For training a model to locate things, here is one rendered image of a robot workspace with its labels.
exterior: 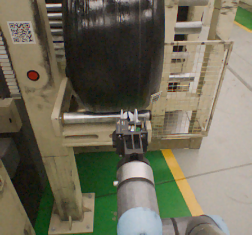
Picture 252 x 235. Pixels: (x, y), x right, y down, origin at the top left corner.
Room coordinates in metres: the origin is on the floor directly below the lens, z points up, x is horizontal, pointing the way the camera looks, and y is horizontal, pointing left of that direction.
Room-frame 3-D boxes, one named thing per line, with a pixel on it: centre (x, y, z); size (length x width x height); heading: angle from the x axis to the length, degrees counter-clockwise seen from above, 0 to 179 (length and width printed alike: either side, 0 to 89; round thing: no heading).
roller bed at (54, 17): (1.25, 0.33, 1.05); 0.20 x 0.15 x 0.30; 93
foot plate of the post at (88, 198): (0.85, 0.34, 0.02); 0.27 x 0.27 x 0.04; 3
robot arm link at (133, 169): (0.31, -0.02, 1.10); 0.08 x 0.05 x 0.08; 93
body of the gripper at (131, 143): (0.39, -0.01, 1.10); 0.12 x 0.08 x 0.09; 3
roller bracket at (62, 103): (0.87, 0.26, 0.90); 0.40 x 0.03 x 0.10; 3
